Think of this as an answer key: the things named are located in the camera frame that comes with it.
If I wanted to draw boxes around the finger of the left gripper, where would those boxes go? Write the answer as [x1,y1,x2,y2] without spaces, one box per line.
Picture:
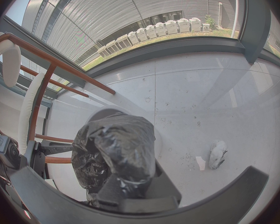
[44,142,74,156]

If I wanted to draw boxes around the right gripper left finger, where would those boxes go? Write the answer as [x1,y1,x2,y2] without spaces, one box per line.
[97,172,124,206]

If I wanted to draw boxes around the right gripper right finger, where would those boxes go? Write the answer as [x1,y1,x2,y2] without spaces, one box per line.
[121,160,183,213]

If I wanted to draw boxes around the black plastic bag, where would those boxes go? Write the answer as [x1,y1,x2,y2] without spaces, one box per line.
[71,114,157,208]

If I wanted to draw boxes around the white trash bin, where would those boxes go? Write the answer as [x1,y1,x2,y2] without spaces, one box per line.
[87,106,165,159]

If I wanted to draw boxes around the clear printed wrapper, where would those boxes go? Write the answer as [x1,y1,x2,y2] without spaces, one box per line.
[209,140,228,170]

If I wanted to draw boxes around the wooden chair white cushions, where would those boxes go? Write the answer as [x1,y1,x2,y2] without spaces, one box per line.
[0,32,116,166]

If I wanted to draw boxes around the window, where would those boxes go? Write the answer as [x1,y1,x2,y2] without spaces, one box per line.
[0,0,280,103]

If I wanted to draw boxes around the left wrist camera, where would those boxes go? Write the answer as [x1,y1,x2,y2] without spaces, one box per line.
[0,135,21,170]

